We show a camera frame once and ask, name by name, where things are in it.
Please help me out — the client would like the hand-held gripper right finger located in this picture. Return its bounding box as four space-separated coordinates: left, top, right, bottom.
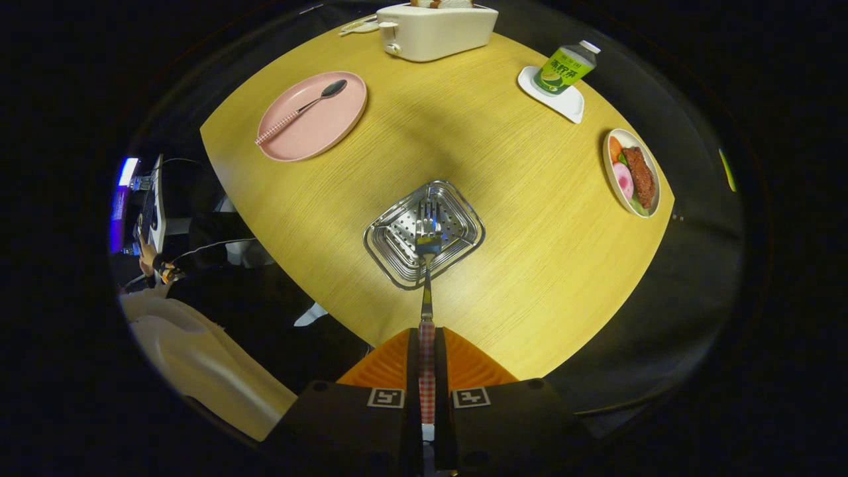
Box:
434 328 597 476

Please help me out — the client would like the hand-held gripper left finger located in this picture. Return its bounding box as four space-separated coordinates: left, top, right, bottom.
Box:
262 328 422 476

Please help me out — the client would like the red checkered handle fork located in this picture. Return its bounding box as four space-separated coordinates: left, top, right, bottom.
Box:
415 197 445 443

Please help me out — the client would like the red checkered handle spoon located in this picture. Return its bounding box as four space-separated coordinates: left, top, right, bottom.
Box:
254 79 348 146

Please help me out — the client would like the plate of toy food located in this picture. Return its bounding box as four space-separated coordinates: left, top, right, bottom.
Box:
603 128 662 219

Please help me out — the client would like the pink round plate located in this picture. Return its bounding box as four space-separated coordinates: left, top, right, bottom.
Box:
256 71 368 162

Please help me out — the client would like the white square coaster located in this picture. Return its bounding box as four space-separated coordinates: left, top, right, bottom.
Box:
517 65 585 125

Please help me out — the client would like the computer monitor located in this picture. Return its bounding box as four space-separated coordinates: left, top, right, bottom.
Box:
109 157 140 256

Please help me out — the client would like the green label drink bottle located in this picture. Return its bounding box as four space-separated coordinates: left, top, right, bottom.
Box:
533 40 602 97

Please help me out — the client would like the white toaster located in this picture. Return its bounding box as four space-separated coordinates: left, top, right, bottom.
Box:
378 3 499 63

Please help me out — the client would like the white divided seasoning dish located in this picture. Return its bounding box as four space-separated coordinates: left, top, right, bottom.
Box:
339 15 380 36

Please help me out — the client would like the metal wire basket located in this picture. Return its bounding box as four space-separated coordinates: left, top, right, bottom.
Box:
363 180 486 290

